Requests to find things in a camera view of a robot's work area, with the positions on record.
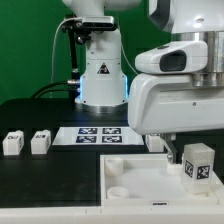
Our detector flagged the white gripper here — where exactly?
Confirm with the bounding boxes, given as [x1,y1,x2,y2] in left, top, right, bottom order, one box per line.
[128,74,224,164]

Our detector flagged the white square tabletop part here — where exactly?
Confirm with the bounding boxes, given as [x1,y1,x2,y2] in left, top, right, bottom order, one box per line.
[100,154,224,206]

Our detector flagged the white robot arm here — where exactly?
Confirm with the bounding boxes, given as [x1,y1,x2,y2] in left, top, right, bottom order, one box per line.
[62,0,224,135]

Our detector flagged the white sheet with fiducial tags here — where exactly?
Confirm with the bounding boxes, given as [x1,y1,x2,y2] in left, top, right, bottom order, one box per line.
[53,127,143,145]

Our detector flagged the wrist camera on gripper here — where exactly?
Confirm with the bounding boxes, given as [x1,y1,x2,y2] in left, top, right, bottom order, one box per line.
[135,41,208,75]

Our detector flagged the black camera stand pole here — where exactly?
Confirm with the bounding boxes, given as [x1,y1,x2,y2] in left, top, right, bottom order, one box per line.
[68,30,80,101]

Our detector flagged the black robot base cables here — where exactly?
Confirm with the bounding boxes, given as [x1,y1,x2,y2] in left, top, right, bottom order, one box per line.
[31,79,81,99]

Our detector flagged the black camera on stand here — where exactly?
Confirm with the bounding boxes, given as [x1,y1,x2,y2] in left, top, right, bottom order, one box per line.
[62,16,117,45]

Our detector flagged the white camera cable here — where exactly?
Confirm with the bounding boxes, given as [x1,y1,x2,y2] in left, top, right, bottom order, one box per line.
[49,11,139,99]

